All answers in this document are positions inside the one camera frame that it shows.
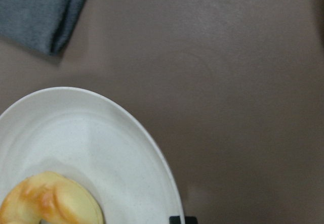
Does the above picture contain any yellow glazed donut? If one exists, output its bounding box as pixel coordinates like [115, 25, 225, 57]
[1, 171, 104, 223]

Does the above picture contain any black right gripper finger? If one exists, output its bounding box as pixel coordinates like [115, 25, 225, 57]
[169, 216, 197, 224]

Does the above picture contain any folded grey cloth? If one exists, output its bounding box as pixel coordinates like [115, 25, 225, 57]
[1, 0, 86, 55]

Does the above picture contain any white round plate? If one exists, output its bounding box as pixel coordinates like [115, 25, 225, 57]
[1, 87, 185, 223]

